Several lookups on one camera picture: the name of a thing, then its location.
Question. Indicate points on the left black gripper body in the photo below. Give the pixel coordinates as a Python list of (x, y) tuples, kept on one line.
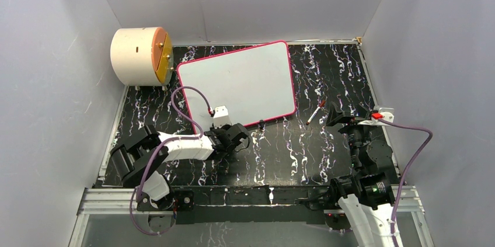
[(218, 131)]

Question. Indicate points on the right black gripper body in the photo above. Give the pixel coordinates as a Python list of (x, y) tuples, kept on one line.
[(357, 134)]

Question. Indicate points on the white whiteboard marker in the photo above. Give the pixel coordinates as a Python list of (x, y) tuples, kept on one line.
[(315, 112)]

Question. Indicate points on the pink framed whiteboard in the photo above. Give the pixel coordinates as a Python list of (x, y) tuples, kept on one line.
[(253, 83)]

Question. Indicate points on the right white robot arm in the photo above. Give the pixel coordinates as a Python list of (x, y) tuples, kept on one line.
[(366, 195)]

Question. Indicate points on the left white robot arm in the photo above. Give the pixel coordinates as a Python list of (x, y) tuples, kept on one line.
[(137, 159)]

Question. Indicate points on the cream cylindrical drawer box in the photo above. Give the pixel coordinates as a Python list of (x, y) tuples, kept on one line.
[(142, 56)]

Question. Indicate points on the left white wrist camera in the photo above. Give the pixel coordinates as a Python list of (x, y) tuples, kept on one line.
[(221, 117)]

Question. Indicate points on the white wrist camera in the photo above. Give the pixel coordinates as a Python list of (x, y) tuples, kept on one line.
[(379, 116), (221, 117)]

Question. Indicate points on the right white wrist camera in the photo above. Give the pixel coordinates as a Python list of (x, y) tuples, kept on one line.
[(379, 116)]

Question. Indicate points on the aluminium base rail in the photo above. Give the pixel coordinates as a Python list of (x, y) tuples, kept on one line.
[(208, 204)]

